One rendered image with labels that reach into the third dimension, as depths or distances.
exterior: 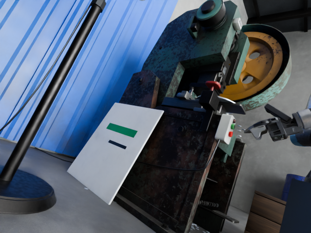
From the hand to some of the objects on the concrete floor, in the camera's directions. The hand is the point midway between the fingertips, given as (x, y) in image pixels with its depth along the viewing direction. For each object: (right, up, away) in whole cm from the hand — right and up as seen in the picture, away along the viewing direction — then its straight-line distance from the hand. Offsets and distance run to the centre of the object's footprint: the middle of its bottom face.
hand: (246, 130), depth 89 cm
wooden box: (+32, -82, +27) cm, 92 cm away
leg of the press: (-64, -43, +24) cm, 80 cm away
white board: (-80, -37, +30) cm, 94 cm away
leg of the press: (-33, -64, +62) cm, 95 cm away
